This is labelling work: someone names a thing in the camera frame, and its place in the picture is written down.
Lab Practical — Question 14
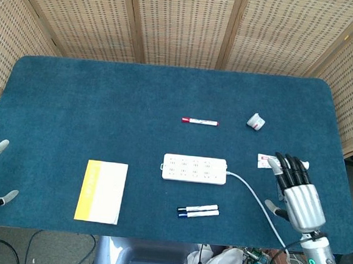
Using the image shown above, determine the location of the woven bamboo folding screen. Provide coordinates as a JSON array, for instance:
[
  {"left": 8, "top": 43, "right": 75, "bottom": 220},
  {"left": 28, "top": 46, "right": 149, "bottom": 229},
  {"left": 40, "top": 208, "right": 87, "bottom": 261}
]
[{"left": 0, "top": 0, "right": 353, "bottom": 159}]

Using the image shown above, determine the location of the black floor cable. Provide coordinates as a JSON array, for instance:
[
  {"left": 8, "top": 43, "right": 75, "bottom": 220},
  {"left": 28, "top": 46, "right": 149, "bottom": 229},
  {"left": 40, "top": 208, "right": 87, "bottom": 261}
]
[{"left": 0, "top": 226, "right": 98, "bottom": 264}]

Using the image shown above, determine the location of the red capped whiteboard marker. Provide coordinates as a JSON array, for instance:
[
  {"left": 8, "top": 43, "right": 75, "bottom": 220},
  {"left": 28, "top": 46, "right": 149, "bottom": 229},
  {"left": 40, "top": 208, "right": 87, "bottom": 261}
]
[{"left": 181, "top": 116, "right": 220, "bottom": 127}]

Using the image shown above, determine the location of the white power cable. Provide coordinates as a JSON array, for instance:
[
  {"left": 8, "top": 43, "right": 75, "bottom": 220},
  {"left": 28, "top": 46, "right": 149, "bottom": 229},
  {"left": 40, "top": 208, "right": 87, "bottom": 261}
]
[{"left": 218, "top": 170, "right": 298, "bottom": 264}]

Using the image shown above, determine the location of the white toothpaste tube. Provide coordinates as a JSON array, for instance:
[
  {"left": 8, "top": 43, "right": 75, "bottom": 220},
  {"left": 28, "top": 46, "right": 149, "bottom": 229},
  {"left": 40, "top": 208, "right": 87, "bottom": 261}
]
[{"left": 256, "top": 153, "right": 311, "bottom": 173}]

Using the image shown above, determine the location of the yellow and white booklet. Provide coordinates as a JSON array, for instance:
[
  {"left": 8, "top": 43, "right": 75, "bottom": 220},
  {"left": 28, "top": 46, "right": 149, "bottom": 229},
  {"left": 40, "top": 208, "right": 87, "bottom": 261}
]
[{"left": 73, "top": 158, "right": 129, "bottom": 226}]

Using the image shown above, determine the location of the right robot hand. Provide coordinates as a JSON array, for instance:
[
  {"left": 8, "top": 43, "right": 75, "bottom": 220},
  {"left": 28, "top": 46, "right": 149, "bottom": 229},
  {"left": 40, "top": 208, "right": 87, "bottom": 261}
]
[{"left": 262, "top": 151, "right": 331, "bottom": 235}]

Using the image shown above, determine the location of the blue table mat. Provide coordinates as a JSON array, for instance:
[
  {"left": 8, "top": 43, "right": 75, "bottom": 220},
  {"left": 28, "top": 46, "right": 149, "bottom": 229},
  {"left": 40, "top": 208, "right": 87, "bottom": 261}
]
[{"left": 0, "top": 52, "right": 353, "bottom": 256}]

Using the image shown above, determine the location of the black hanging cable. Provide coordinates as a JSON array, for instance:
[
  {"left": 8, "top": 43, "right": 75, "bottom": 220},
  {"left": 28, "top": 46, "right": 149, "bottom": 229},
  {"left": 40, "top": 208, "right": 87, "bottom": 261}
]
[{"left": 195, "top": 243, "right": 204, "bottom": 264}]

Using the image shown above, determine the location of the white power strip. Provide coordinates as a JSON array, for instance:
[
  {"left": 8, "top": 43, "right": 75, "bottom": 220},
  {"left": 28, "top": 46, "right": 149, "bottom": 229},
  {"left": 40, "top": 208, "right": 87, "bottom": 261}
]
[{"left": 159, "top": 153, "right": 229, "bottom": 186}]

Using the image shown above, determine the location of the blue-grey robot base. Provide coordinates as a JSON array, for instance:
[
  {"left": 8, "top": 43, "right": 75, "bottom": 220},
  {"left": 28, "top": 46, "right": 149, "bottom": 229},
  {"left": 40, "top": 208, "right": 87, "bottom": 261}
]
[{"left": 92, "top": 235, "right": 205, "bottom": 264}]

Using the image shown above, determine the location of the black capped whiteboard marker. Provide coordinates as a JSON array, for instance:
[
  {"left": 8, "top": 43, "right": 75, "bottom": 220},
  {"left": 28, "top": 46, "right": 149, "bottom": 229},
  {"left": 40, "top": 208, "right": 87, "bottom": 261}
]
[{"left": 176, "top": 201, "right": 219, "bottom": 216}]

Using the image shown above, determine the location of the blue capped whiteboard marker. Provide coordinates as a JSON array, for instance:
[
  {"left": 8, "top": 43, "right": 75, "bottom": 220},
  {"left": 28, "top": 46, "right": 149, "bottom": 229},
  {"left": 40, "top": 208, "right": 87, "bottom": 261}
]
[{"left": 177, "top": 207, "right": 220, "bottom": 222}]

